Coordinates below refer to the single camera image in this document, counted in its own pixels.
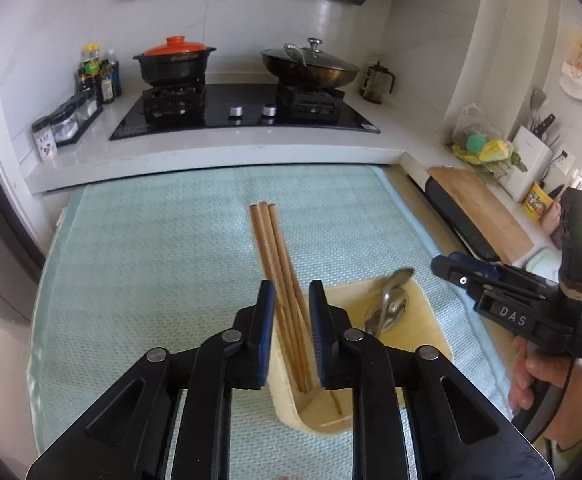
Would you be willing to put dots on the yellow green plastic bags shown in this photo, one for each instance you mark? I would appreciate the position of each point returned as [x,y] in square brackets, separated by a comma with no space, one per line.
[486,147]

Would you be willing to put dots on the white label spice jar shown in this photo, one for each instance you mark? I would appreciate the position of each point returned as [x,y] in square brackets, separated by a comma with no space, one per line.
[46,142]

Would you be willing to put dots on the person's right hand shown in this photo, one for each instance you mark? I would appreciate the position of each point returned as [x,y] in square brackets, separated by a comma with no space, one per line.
[536,372]

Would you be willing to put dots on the cream ribbed utensil holder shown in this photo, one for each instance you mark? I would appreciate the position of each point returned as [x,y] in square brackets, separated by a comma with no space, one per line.
[433,332]

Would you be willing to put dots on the glass spice jar set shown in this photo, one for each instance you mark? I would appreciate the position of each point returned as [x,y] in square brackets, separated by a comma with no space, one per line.
[76,117]

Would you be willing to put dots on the dark sauce bottle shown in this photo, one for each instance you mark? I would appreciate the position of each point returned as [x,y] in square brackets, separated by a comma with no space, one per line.
[113,77]
[106,87]

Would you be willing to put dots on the white wall socket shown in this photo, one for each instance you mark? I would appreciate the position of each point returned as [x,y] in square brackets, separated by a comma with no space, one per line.
[564,161]

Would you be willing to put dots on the green sink cover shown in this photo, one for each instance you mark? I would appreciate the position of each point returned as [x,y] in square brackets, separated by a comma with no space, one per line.
[543,262]

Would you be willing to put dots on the yellow cap oil bottle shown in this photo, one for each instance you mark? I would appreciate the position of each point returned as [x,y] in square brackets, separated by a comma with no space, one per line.
[92,62]

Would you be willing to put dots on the wall poster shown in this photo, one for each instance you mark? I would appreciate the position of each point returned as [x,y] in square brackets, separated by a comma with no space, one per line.
[578,62]

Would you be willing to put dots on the light blue towel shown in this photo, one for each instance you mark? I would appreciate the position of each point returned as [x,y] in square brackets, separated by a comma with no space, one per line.
[146,260]

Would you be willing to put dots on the wooden cutting board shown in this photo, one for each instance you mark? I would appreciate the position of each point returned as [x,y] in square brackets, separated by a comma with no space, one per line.
[486,210]

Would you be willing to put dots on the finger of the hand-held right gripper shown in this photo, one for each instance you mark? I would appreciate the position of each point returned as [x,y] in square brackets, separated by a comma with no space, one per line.
[471,260]
[463,277]

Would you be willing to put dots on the yellow cup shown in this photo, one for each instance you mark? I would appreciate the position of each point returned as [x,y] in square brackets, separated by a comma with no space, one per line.
[538,202]

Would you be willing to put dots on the dark wok with glass lid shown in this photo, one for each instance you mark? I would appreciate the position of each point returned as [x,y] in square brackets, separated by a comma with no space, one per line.
[311,67]

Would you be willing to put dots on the black gas stove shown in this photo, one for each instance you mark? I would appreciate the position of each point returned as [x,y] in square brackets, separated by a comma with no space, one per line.
[241,122]

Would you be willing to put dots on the black tray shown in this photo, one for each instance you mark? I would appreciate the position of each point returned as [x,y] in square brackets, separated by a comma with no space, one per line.
[458,220]

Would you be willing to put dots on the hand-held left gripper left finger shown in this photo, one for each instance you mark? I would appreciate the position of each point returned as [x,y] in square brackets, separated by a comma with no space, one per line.
[267,320]

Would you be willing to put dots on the white knife block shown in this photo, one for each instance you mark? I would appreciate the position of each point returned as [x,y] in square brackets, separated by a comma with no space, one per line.
[526,162]

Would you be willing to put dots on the wooden chopstick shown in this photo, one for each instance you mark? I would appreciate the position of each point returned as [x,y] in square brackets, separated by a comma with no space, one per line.
[336,403]
[273,245]
[264,245]
[282,245]

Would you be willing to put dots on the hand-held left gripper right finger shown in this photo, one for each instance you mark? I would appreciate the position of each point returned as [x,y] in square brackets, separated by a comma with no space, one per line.
[318,350]

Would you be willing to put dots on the black clay pot orange lid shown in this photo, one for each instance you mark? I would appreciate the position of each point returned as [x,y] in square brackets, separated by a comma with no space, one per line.
[173,62]

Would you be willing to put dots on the metal spoon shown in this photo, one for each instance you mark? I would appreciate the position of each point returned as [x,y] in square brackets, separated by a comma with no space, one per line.
[391,314]
[401,276]

